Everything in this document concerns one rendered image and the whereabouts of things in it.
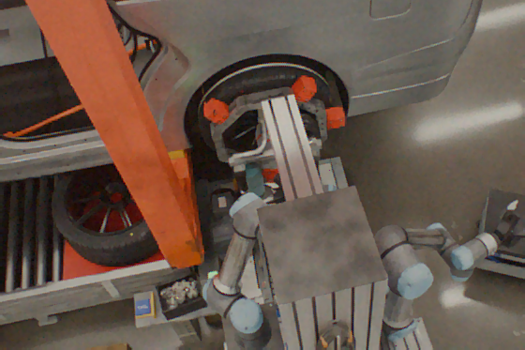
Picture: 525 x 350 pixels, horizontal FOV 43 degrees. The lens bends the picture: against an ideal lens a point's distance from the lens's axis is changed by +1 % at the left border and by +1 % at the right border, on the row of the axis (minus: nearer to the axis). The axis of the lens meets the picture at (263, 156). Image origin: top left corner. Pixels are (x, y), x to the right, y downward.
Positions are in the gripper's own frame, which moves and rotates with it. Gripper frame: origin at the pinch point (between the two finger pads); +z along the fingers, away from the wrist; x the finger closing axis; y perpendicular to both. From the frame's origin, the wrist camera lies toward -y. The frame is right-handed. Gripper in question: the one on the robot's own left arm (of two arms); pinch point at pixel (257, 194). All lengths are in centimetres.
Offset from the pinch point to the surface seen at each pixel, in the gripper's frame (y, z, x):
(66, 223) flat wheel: 10, 112, 0
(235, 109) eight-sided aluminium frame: -29.9, 8.4, 24.1
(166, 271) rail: 44, 67, -1
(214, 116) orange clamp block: -30.1, 17.6, 19.7
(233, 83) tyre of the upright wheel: -39, 9, 32
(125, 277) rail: 38, 84, -11
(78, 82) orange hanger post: -92, 8, -58
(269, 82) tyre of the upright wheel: -35, -6, 36
